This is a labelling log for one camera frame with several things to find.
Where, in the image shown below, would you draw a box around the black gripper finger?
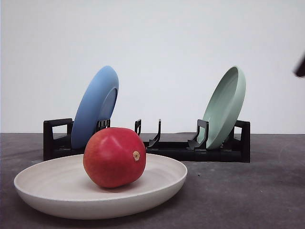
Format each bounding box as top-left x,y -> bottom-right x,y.
294,51 -> 305,77

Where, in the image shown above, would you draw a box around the red pomegranate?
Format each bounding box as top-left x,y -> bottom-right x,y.
83,127 -> 146,188

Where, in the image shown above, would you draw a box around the white plate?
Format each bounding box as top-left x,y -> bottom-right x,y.
14,154 -> 188,219

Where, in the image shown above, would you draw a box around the green plate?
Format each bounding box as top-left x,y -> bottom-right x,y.
198,65 -> 246,149

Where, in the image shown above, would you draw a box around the blue plate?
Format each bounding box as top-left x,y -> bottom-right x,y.
71,65 -> 119,149

